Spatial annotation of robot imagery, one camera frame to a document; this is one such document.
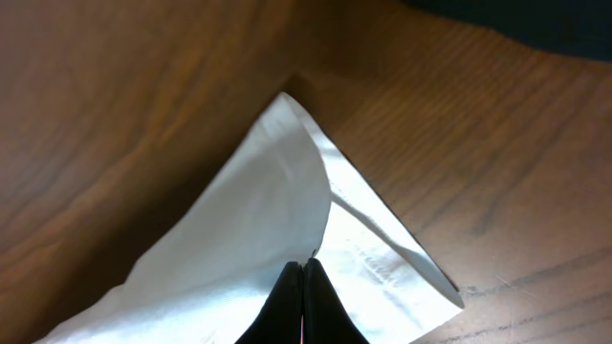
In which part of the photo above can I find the crumpled black garment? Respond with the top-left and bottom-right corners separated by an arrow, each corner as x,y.
405,0 -> 611,61

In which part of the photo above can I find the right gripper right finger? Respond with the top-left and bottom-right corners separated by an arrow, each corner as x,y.
303,258 -> 368,344

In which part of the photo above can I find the white t-shirt with logo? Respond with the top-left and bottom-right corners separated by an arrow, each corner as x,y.
46,94 -> 464,343

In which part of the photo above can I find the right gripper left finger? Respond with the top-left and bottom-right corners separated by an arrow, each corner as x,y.
236,262 -> 303,344

